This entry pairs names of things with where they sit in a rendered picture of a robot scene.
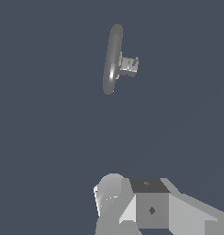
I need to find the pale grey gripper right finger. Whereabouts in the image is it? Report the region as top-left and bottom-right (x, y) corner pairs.
(118, 177), (224, 235)

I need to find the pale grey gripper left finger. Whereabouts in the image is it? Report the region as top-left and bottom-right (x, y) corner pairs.
(93, 173), (137, 235)

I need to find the dark grey faucet spout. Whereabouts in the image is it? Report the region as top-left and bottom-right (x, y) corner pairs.
(102, 23), (125, 95)

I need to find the pale grey faucet handle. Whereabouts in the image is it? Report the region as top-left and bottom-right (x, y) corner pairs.
(118, 50), (140, 79)

